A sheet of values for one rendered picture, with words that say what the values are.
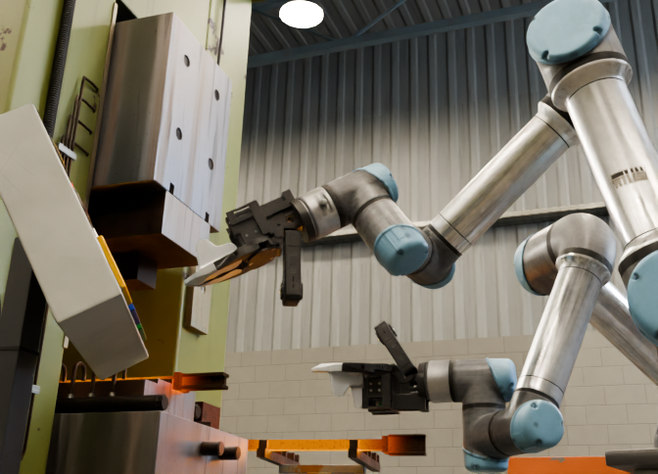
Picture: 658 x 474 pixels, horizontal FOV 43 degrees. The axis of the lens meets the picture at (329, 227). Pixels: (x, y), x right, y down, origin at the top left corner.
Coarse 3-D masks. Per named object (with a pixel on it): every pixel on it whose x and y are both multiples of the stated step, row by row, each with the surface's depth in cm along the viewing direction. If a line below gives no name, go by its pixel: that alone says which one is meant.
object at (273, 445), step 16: (256, 448) 190; (272, 448) 190; (288, 448) 189; (304, 448) 188; (320, 448) 187; (336, 448) 186; (368, 448) 184; (384, 448) 183; (400, 448) 184; (416, 448) 183
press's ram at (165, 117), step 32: (128, 32) 181; (160, 32) 178; (128, 64) 178; (160, 64) 175; (192, 64) 185; (128, 96) 174; (160, 96) 172; (192, 96) 184; (224, 96) 200; (128, 128) 171; (160, 128) 169; (192, 128) 182; (224, 128) 198; (96, 160) 171; (128, 160) 168; (160, 160) 167; (192, 160) 181; (224, 160) 196; (96, 192) 171; (128, 192) 170; (192, 192) 179
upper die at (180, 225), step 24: (168, 192) 170; (96, 216) 172; (120, 216) 170; (144, 216) 168; (168, 216) 169; (192, 216) 178; (120, 240) 170; (144, 240) 169; (168, 240) 169; (192, 240) 177; (168, 264) 183; (192, 264) 183
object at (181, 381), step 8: (160, 376) 166; (168, 376) 166; (176, 376) 164; (184, 376) 164; (192, 376) 164; (200, 376) 164; (208, 376) 164; (216, 376) 163; (224, 376) 163; (176, 384) 163; (184, 384) 165; (192, 384) 164; (200, 384) 164; (208, 384) 163; (216, 384) 162; (224, 384) 162; (184, 392) 166
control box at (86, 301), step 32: (0, 128) 102; (32, 128) 103; (0, 160) 101; (32, 160) 101; (0, 192) 99; (32, 192) 100; (64, 192) 100; (32, 224) 98; (64, 224) 99; (32, 256) 97; (64, 256) 97; (96, 256) 98; (64, 288) 96; (96, 288) 96; (64, 320) 95; (96, 320) 100; (128, 320) 106; (96, 352) 111; (128, 352) 119
